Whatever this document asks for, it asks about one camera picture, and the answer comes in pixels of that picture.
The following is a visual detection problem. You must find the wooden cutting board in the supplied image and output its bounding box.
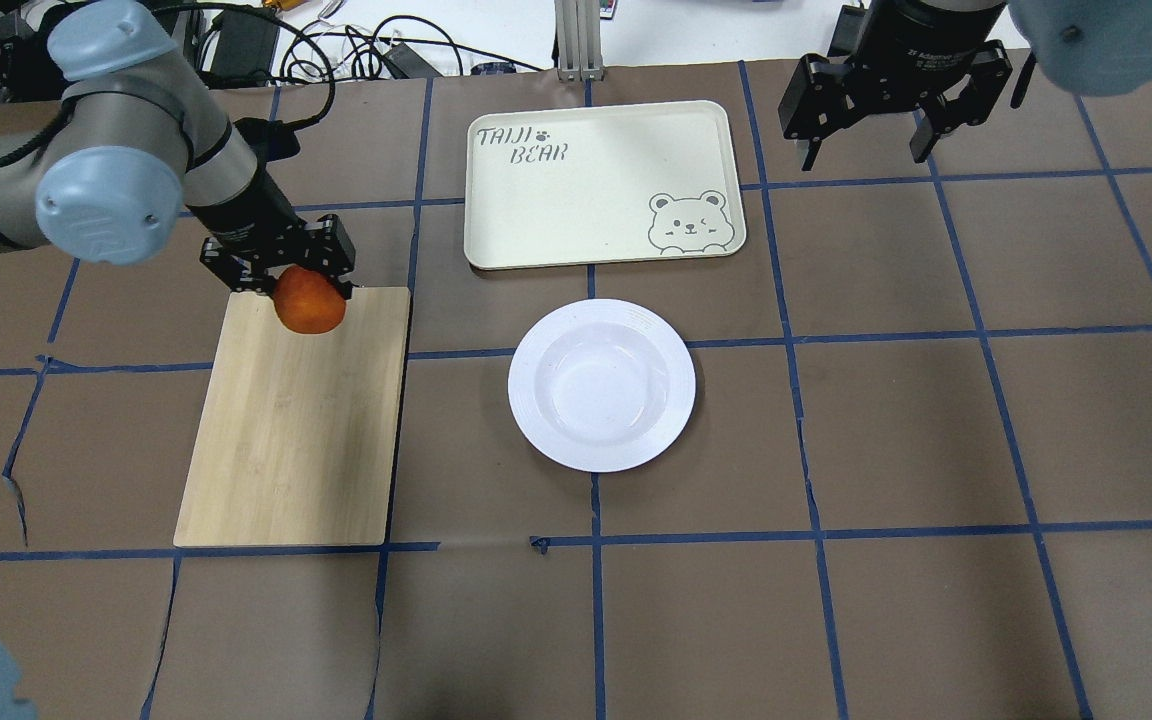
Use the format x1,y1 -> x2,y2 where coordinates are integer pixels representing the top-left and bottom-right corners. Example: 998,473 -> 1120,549
173,287 -> 412,548

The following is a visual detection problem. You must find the white round plate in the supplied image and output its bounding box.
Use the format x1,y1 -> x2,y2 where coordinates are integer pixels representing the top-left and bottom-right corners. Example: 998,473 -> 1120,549
507,300 -> 698,473

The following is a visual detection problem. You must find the aluminium frame post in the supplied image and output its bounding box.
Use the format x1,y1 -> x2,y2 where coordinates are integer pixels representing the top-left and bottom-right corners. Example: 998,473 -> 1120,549
554,0 -> 605,82

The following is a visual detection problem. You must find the orange fruit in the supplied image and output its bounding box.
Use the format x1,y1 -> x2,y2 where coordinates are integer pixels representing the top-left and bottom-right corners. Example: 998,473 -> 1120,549
271,265 -> 347,334

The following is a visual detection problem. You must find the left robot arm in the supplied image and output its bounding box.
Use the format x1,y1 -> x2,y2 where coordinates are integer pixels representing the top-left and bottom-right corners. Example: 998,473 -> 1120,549
0,1 -> 353,301

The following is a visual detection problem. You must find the black power brick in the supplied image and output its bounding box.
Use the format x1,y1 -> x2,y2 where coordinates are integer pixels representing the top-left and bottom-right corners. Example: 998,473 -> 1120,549
206,6 -> 282,88

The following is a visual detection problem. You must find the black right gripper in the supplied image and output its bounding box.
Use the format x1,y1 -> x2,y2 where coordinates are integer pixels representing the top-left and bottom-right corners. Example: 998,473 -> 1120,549
778,1 -> 1011,170

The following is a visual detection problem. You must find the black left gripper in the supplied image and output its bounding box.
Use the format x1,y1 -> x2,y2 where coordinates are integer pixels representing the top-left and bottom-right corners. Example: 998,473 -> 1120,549
198,195 -> 356,301

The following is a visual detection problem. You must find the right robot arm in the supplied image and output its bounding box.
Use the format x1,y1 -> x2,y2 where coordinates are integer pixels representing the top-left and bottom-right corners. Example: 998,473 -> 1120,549
778,1 -> 1152,170

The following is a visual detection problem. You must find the cream bear tray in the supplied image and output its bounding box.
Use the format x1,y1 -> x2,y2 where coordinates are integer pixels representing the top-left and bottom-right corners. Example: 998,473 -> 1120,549
463,100 -> 748,272

